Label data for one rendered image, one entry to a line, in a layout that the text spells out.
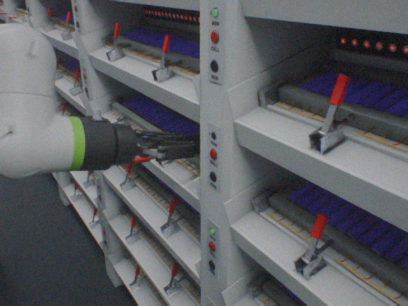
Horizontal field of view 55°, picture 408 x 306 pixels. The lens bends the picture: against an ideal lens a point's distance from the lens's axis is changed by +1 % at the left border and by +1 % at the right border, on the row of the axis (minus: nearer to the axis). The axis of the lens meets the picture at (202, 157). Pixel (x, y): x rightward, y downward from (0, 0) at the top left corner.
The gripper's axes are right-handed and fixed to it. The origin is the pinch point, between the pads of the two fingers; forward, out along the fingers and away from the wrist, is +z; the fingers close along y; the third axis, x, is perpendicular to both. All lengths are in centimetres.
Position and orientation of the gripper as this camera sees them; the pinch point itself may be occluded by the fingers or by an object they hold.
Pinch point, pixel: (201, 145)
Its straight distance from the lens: 81.7
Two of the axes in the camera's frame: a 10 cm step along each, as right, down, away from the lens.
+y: -5.6, -3.4, 7.6
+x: -1.9, 9.4, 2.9
